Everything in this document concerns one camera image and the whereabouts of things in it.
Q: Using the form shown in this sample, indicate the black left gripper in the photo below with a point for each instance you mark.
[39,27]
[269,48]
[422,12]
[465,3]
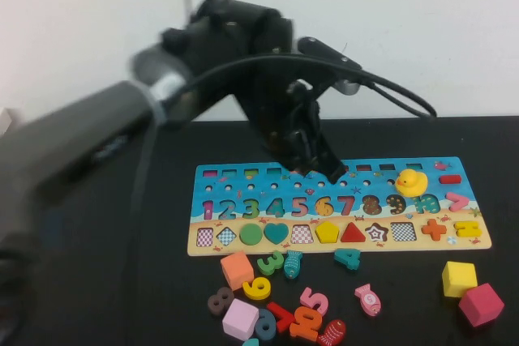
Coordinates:
[271,111]

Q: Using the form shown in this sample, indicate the yellow pentagon puzzle piece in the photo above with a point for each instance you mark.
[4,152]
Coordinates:
[327,233]

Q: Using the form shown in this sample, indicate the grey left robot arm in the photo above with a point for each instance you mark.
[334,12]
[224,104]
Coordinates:
[81,135]

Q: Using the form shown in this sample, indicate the blue wooden number puzzle board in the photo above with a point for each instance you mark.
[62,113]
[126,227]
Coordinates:
[365,196]

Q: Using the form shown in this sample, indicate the teal heart puzzle piece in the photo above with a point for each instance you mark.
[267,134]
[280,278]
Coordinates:
[276,233]

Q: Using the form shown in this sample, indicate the red triangle puzzle piece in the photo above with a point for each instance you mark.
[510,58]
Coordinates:
[353,236]

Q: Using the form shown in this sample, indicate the green circle puzzle piece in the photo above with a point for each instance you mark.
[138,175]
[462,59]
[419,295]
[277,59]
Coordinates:
[251,235]

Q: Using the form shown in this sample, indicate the teal number four piece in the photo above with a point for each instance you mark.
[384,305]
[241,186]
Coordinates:
[350,259]

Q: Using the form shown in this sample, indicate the green number three piece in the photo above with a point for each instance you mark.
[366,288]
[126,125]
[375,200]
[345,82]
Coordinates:
[277,261]

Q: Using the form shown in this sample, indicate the red minus sign piece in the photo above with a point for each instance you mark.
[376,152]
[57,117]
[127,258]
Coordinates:
[450,180]

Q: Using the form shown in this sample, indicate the orange plus sign piece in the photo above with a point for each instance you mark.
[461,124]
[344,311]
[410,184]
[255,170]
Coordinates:
[434,230]

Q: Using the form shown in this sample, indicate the pink number five piece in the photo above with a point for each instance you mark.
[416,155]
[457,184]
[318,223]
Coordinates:
[322,305]

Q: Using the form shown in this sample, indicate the yellow number six piece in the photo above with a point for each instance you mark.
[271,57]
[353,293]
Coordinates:
[252,292]

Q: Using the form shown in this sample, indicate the pink greater-than sign piece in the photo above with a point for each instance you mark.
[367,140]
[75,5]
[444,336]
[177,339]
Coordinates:
[460,201]

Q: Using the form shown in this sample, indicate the red number seven piece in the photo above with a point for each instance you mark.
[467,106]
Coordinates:
[284,315]

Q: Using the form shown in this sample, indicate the orange number ten piece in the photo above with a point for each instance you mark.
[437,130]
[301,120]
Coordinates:
[300,327]

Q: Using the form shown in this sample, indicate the yellow equals sign piece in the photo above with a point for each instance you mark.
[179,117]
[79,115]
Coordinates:
[466,233]

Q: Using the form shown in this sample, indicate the grey-blue number nine piece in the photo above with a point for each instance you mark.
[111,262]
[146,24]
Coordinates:
[259,323]

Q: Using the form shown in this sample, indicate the brown number eight piece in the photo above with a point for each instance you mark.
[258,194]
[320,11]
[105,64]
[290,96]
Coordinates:
[215,306]

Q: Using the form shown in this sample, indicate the small teal wooden piece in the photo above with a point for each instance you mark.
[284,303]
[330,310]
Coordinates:
[252,343]

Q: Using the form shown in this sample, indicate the yellow rubber duck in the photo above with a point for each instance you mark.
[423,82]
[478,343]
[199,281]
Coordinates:
[411,184]

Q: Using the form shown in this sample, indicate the teal wooden fish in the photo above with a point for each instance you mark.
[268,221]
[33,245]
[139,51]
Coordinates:
[292,266]

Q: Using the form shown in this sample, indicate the orange wooden cube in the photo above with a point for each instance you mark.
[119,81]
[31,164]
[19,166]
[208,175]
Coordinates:
[237,269]

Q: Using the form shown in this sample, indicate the pink wooden fish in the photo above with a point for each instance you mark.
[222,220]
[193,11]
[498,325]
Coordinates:
[370,300]

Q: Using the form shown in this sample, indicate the red wooden fish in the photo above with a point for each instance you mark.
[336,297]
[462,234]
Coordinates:
[333,331]

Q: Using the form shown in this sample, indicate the light pink wooden cube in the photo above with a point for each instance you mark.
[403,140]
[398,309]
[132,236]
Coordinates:
[240,319]

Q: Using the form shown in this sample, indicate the yellow wooden cube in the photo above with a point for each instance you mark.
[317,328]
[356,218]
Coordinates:
[458,279]

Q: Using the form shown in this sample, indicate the magenta wooden cube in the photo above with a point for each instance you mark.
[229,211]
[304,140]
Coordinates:
[481,305]

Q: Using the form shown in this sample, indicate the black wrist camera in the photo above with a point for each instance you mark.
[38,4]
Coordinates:
[328,54]

